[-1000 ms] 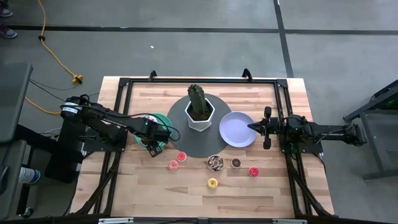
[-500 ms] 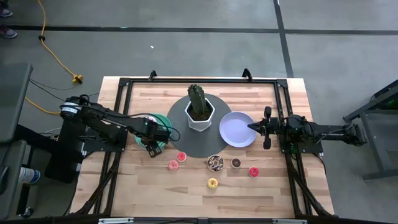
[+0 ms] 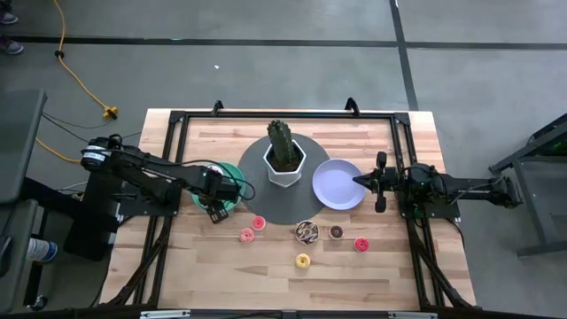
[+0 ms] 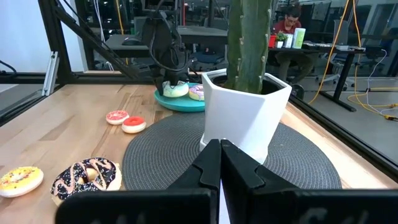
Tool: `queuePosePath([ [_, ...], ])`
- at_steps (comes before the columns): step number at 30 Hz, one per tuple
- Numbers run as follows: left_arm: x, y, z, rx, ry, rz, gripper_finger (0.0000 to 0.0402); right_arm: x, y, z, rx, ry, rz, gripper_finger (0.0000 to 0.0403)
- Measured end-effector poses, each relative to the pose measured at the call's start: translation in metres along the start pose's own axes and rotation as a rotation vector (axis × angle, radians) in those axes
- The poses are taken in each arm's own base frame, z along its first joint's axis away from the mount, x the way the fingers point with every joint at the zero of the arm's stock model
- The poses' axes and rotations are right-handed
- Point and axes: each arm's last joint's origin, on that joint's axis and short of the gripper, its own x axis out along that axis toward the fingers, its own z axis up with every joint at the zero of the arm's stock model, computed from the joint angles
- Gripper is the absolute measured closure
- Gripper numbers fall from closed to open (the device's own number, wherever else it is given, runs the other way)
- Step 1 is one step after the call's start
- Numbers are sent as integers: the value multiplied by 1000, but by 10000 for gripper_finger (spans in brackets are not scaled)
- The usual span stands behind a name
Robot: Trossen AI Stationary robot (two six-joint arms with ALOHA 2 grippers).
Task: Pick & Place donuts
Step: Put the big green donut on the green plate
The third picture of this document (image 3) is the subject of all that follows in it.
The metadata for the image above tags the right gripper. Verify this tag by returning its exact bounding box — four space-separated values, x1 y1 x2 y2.
353 152 404 214

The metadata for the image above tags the black metal stand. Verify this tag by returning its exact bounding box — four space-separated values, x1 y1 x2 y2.
487 112 567 260

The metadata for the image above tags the lavender plate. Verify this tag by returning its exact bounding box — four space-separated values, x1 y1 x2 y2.
311 158 367 212

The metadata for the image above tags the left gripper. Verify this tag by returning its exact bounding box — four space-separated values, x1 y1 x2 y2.
196 165 245 225

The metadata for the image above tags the green plate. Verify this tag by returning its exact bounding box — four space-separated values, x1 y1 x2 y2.
190 160 246 212

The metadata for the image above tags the green cactus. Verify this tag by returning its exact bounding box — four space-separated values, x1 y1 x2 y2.
266 119 299 172

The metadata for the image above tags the silver bracket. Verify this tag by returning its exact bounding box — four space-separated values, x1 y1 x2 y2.
139 309 192 319
387 310 439 319

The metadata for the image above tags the large chocolate sprinkled donut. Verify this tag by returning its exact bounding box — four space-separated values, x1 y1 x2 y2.
294 219 321 246

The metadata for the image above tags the black equipment box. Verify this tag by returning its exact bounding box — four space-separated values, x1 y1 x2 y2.
63 169 122 263

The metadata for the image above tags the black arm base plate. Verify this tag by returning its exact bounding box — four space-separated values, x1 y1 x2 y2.
115 178 183 219
397 165 462 221

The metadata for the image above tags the round grey woven mat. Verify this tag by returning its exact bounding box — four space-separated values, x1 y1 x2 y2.
237 132 331 226

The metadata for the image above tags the yellow extension cable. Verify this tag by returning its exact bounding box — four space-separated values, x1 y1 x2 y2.
35 0 120 164

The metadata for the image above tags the white faceted plant pot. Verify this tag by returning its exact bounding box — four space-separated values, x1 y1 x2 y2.
262 140 308 190

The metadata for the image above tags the grey table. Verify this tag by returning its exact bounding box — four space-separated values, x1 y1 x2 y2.
0 88 48 206
0 198 41 314

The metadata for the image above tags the white bottle blue label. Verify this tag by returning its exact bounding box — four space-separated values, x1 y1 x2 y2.
26 237 59 264

